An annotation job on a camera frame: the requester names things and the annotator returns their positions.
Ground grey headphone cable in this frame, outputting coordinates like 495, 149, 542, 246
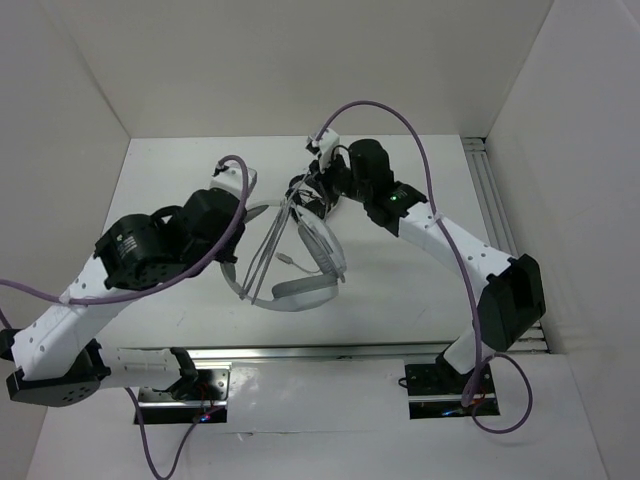
238, 169, 331, 305

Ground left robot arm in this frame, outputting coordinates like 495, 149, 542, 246
1, 188, 247, 407

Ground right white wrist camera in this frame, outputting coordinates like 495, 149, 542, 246
305, 128, 340, 172

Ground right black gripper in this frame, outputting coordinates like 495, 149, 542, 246
306, 148, 371, 204

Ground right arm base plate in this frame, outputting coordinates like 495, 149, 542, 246
398, 363, 500, 420

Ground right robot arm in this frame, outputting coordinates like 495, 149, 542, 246
306, 132, 546, 392

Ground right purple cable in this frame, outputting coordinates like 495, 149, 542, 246
313, 101, 534, 435

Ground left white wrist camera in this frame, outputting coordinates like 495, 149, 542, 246
209, 164, 258, 198

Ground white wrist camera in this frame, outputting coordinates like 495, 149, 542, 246
209, 164, 258, 198
305, 128, 340, 172

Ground aluminium rail right side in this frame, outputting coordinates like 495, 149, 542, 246
461, 138, 550, 354

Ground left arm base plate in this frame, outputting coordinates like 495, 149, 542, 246
137, 364, 231, 425

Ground small black headphones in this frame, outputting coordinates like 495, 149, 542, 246
285, 174, 340, 220

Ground aluminium rail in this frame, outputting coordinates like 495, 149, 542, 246
461, 138, 550, 354
187, 343, 448, 364

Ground aluminium rail front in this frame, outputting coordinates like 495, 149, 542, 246
187, 343, 448, 364

